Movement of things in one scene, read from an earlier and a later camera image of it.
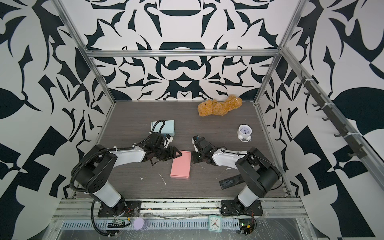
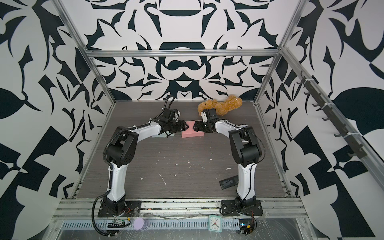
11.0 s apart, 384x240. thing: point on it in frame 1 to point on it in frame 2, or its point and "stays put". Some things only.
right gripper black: x=193 y=158 to x=198 y=123
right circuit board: x=247 y=226 stays put
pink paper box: x=181 y=168 to x=190 y=132
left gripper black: x=174 y=152 to x=183 y=125
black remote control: x=231 y=181 stays put
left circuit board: x=118 y=223 stays put
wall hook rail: x=353 y=142 stays put
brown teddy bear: x=211 y=107 stays put
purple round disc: x=140 y=223 stays put
